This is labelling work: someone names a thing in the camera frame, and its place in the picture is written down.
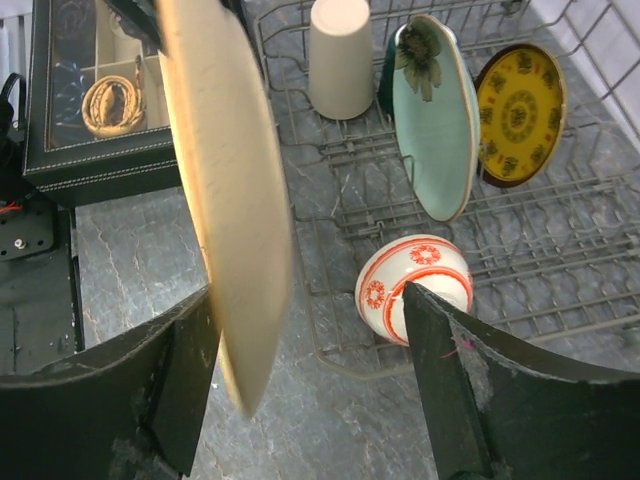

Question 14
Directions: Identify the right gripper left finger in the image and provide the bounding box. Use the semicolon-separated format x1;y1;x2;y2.
1;288;218;479

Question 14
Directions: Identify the dark blue beaded bracelet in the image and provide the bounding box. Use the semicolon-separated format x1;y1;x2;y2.
52;60;91;132

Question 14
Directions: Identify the gold woven bracelet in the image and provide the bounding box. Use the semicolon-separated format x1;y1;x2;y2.
81;74;146;140

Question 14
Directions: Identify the white red patterned bowl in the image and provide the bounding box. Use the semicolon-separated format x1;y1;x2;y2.
354;234;474;347

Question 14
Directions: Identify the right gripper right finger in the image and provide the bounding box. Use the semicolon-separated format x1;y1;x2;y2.
402;282;639;479

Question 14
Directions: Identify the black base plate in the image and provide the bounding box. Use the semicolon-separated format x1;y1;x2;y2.
1;195;85;375

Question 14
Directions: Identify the yellow patterned plate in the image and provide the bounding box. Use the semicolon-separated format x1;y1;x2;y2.
475;43;568;188

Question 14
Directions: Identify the mint green flower plate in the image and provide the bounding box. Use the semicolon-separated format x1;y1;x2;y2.
378;14;480;222

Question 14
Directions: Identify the beige plastic cup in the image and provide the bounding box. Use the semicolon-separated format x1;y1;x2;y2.
308;0;374;120

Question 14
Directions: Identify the black glass-lid jewelry box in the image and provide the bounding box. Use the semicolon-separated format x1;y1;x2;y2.
22;1;180;208

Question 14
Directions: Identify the beige bird plate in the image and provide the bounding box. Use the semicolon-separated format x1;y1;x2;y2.
156;1;293;416

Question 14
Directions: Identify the grey wire dish rack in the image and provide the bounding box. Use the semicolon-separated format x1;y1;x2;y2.
253;1;639;380

